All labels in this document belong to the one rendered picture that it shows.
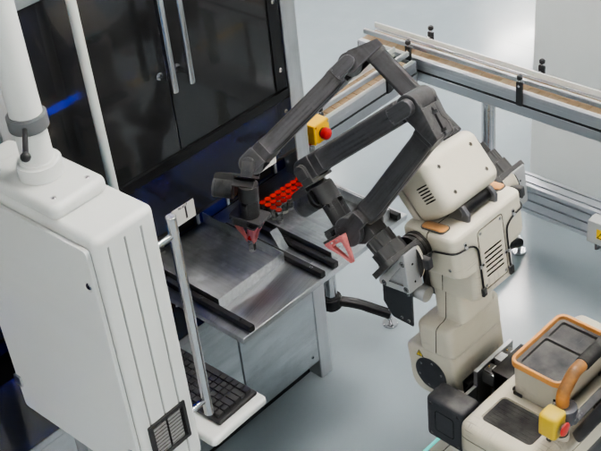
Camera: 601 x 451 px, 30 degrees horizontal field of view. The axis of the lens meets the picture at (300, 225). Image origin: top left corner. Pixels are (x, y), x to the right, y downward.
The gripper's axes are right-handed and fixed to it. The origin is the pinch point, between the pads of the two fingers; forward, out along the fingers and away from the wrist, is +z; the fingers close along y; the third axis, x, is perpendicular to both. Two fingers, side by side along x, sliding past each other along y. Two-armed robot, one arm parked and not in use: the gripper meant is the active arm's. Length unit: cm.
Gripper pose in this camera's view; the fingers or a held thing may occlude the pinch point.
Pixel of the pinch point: (251, 239)
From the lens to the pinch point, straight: 319.5
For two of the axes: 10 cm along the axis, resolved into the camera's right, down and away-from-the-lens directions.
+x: -4.8, 5.6, -6.8
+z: 0.2, 7.8, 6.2
